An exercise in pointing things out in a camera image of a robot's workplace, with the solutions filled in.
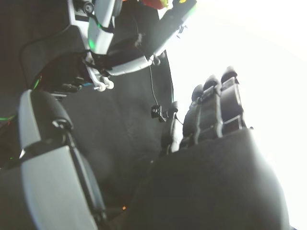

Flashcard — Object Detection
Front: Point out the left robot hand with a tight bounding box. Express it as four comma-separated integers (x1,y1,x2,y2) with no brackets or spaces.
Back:
0,66,290,230

